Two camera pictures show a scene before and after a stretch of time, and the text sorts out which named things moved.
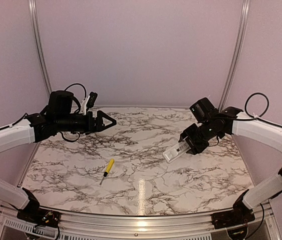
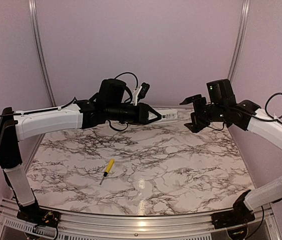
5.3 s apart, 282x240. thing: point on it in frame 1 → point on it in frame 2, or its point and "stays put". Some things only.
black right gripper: [195, 148] → [197, 103]
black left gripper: [90, 128] → [142, 117]
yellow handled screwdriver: [109, 167] stays put
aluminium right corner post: [236, 58] stays put
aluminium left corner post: [40, 43] stays put
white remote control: [182, 147] → [169, 114]
